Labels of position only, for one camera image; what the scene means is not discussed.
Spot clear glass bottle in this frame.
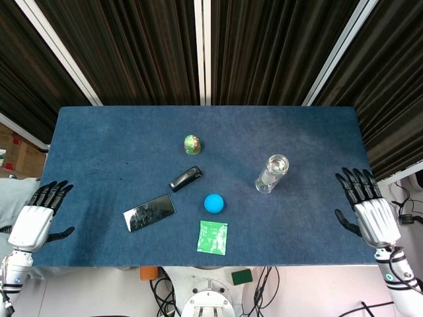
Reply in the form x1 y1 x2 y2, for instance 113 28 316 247
254 154 290 195

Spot white frame rail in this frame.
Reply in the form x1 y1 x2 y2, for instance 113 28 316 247
376 162 423 186
0 111 51 150

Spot grey fabric bundle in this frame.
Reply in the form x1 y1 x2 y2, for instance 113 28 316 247
0 176 42 234

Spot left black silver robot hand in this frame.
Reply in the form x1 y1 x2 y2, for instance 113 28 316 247
7 180 76 254

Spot black stapler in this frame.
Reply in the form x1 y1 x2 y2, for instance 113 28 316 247
169 165 202 193

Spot black floor cable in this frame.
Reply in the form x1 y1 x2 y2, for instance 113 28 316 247
338 300 399 317

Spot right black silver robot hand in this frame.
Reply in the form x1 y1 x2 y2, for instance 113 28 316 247
334 167 403 248

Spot dark pleated curtain panel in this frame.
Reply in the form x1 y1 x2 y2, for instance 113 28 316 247
210 0 361 106
34 0 200 106
315 0 423 181
0 0 93 146

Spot dark green pad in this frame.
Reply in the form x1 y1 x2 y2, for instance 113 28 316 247
231 268 254 286

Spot brown cardboard boxes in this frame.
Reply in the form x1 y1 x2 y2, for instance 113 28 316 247
0 121 48 179

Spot black smartphone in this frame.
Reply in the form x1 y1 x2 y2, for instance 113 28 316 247
123 194 176 233

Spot green foil sachet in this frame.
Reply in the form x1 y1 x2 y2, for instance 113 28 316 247
196 220 229 256

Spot black cable bundle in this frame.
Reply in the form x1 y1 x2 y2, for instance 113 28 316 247
252 265 281 317
149 266 183 317

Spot blue ball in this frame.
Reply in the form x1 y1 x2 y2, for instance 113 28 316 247
203 193 226 213

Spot blue table cloth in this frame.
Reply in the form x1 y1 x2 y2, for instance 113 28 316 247
32 105 378 268

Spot white frame post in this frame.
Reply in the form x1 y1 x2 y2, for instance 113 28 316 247
194 0 213 106
302 0 380 107
15 0 104 107

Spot black cable with plug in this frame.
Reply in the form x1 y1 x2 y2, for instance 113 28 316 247
389 180 423 234

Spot orange box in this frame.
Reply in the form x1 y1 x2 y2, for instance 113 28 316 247
139 266 159 282

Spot green gold dome toy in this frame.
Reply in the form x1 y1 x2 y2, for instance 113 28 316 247
183 133 203 155

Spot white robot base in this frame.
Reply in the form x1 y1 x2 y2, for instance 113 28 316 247
161 265 265 317

